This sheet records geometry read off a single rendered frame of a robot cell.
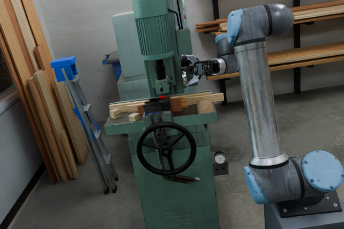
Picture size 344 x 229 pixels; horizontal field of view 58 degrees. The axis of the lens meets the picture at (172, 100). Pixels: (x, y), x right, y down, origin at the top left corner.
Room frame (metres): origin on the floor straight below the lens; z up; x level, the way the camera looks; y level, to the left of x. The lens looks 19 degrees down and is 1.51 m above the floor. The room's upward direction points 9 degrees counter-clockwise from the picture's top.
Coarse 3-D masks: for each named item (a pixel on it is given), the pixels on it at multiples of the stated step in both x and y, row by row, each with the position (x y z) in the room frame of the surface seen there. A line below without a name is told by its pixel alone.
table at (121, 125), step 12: (192, 108) 1.59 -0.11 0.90; (108, 120) 1.60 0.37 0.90; (120, 120) 1.57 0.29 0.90; (180, 120) 1.50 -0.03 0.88; (192, 120) 1.50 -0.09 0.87; (204, 120) 1.49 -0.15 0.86; (216, 120) 1.49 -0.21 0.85; (108, 132) 1.53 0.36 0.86; (120, 132) 1.52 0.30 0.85; (132, 132) 1.52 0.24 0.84; (168, 132) 1.41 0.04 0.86
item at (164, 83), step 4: (156, 80) 1.66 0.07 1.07; (160, 80) 1.65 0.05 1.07; (164, 80) 1.63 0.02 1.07; (168, 80) 1.71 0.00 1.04; (156, 84) 1.62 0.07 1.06; (160, 84) 1.62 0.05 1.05; (164, 84) 1.62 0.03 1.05; (168, 84) 1.66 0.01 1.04; (156, 88) 1.62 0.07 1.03; (164, 88) 1.62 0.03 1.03; (168, 88) 1.62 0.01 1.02; (160, 92) 1.62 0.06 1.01; (164, 92) 1.62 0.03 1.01; (168, 92) 1.62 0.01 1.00
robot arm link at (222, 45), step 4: (220, 36) 1.68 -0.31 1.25; (224, 36) 1.68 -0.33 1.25; (216, 40) 1.70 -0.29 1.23; (220, 40) 1.68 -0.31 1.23; (224, 40) 1.67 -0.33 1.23; (216, 44) 1.71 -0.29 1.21; (220, 44) 1.67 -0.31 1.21; (224, 44) 1.66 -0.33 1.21; (228, 44) 1.66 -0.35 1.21; (232, 44) 1.66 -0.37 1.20; (220, 48) 1.67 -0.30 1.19; (224, 48) 1.66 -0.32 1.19; (228, 48) 1.66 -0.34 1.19; (232, 48) 1.67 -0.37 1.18; (220, 52) 1.67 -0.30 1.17; (224, 52) 1.65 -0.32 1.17; (228, 52) 1.65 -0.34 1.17; (232, 52) 1.66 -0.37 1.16; (220, 56) 1.66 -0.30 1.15
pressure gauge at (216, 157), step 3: (216, 153) 1.44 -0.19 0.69; (219, 153) 1.42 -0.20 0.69; (222, 153) 1.42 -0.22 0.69; (216, 156) 1.43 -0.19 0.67; (219, 156) 1.43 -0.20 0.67; (222, 156) 1.43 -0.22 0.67; (225, 156) 1.42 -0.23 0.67; (216, 159) 1.43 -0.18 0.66; (219, 159) 1.43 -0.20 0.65; (222, 159) 1.43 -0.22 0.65; (225, 159) 1.42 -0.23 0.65; (216, 162) 1.42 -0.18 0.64; (219, 162) 1.43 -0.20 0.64; (222, 162) 1.43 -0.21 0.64
